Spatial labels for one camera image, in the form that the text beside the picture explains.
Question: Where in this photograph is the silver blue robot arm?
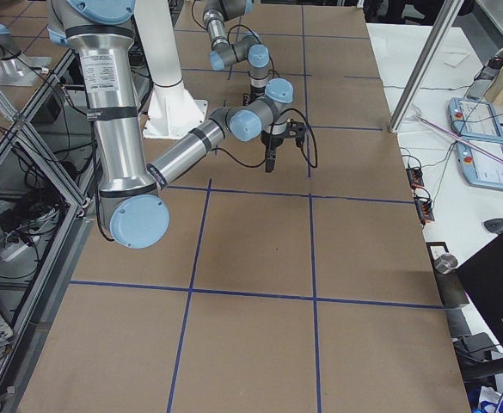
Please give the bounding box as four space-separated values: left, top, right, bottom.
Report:
202 1 270 104
48 1 293 249

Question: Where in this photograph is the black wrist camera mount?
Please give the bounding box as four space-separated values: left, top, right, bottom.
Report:
286 120 307 149

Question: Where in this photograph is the teach pendant tablet far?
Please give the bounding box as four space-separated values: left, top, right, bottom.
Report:
448 97 503 140

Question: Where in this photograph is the teach pendant tablet near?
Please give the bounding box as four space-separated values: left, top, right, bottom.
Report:
457 139 503 191

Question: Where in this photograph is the black orange connector board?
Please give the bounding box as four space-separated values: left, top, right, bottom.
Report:
406 166 425 188
414 196 434 225

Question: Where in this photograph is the black computer mouse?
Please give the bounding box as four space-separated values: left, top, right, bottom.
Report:
482 218 503 234

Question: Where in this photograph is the silver metal cup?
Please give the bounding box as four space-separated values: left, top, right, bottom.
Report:
433 253 458 274

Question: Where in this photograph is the teach pendant tablet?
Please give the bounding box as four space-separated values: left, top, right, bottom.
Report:
448 97 503 140
457 139 503 191

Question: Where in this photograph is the white power strip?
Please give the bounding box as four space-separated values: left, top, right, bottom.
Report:
0 235 40 262

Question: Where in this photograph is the aluminium frame post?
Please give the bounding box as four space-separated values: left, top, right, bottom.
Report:
389 0 475 133

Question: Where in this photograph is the white camera stand pole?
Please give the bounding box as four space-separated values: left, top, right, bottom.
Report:
134 0 207 139

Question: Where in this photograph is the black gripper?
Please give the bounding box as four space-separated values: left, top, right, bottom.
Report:
249 84 266 100
261 131 285 173

